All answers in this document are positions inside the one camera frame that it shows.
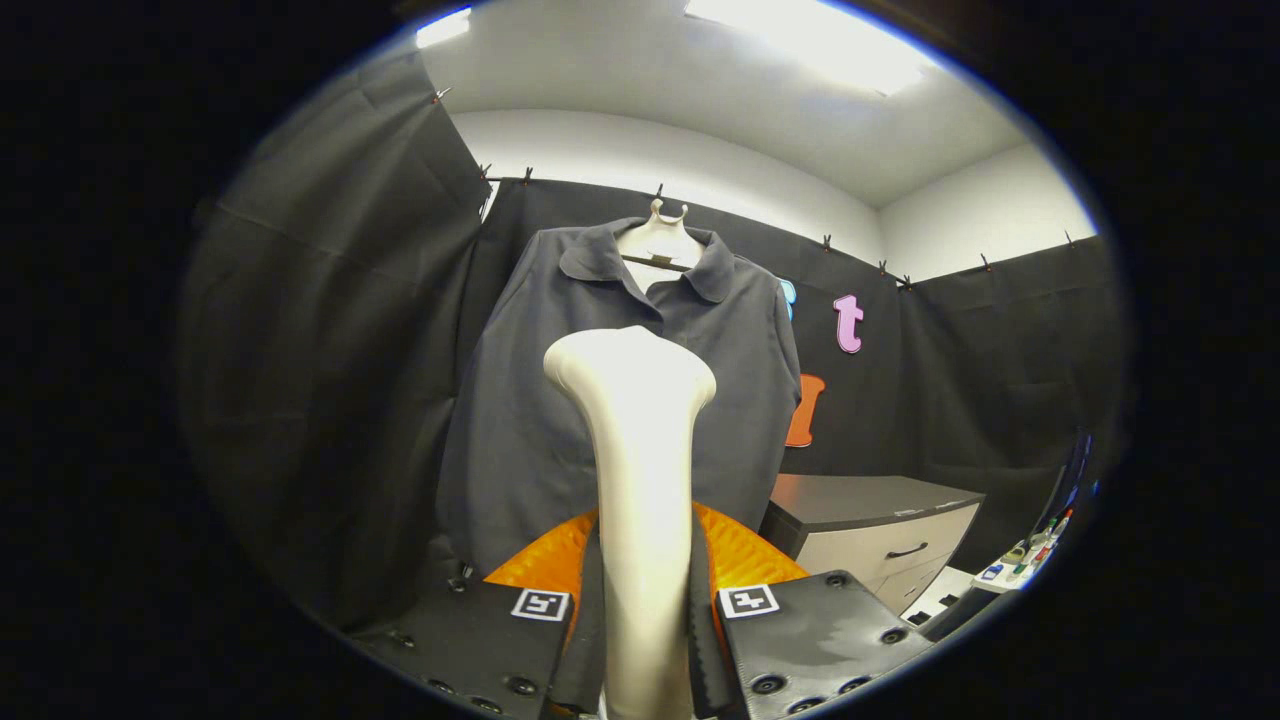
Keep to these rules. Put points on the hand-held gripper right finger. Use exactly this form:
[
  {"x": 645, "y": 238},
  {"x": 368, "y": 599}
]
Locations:
[{"x": 705, "y": 640}]

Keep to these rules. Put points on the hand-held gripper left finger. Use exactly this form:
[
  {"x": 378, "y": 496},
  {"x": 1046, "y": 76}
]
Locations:
[{"x": 585, "y": 640}]

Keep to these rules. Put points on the dark grey button shirt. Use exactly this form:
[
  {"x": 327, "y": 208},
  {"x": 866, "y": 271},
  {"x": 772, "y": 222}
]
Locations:
[{"x": 520, "y": 430}]

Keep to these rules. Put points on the grey cabinet with dark top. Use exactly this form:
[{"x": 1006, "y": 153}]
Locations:
[{"x": 870, "y": 495}]

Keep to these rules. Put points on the dark laptop screen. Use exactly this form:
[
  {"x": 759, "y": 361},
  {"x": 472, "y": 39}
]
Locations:
[{"x": 1070, "y": 480}]

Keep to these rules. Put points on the black backdrop cloth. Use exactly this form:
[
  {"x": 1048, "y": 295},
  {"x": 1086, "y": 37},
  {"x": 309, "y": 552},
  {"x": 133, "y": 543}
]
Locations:
[{"x": 330, "y": 330}]

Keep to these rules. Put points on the row of black cloth clips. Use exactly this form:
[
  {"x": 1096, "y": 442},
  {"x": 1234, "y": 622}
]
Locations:
[{"x": 826, "y": 242}]

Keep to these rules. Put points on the large ceiling light panel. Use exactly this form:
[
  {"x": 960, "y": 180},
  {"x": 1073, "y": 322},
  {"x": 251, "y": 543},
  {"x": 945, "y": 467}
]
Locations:
[{"x": 830, "y": 40}]

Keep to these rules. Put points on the small ceiling light panel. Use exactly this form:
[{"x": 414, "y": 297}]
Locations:
[{"x": 443, "y": 27}]

